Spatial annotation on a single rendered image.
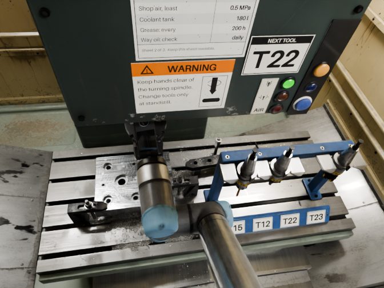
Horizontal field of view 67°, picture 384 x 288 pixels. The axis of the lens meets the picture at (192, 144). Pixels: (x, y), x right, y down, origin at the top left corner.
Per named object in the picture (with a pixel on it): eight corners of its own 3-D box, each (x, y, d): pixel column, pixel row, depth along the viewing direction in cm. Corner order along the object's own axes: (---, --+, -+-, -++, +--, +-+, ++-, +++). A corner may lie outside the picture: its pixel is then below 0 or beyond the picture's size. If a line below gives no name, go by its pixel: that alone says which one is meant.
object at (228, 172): (240, 183, 88) (240, 182, 87) (223, 184, 87) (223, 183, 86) (234, 163, 92) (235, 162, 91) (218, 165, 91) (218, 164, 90)
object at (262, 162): (274, 179, 90) (275, 178, 89) (258, 181, 89) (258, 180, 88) (267, 160, 94) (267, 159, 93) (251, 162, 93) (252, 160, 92)
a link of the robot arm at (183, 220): (188, 240, 75) (192, 227, 66) (144, 246, 74) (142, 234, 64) (184, 211, 80) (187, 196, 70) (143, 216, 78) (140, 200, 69)
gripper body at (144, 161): (132, 140, 78) (137, 180, 72) (130, 121, 71) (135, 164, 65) (160, 137, 80) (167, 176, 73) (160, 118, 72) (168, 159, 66)
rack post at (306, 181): (322, 199, 122) (360, 160, 98) (310, 200, 121) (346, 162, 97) (312, 178, 127) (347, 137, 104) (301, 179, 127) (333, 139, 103)
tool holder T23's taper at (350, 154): (346, 153, 96) (358, 141, 90) (353, 164, 93) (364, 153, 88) (334, 154, 95) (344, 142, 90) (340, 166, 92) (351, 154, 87)
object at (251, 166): (253, 164, 90) (258, 151, 85) (255, 176, 88) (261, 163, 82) (239, 163, 90) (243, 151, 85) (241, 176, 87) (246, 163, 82)
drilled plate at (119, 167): (175, 207, 110) (176, 202, 106) (96, 217, 105) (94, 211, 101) (168, 158, 123) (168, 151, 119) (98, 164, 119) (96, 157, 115)
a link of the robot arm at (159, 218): (144, 242, 63) (142, 231, 56) (138, 196, 69) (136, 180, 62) (179, 236, 65) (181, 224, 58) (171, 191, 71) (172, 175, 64)
